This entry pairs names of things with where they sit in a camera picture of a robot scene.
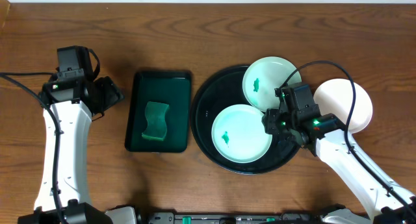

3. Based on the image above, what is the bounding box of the white plate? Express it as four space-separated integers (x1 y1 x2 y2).
313 79 373 134

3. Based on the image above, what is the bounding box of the green scrub sponge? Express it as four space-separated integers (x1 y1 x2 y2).
142 101 170 141

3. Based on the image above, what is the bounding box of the mint green plate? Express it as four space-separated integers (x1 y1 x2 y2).
242 56 296 112
211 104 272 164

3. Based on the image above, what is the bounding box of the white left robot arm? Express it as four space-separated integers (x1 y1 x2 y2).
18 77 137 224

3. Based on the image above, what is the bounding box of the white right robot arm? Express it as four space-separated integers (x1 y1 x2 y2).
262 109 415 223

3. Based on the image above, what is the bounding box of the black rectangular water tray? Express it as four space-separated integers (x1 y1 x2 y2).
125 71 191 153

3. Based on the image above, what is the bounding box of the round black serving tray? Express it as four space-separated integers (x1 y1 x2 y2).
190 64 300 175

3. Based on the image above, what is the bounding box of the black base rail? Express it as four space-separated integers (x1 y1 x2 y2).
148 212 393 224

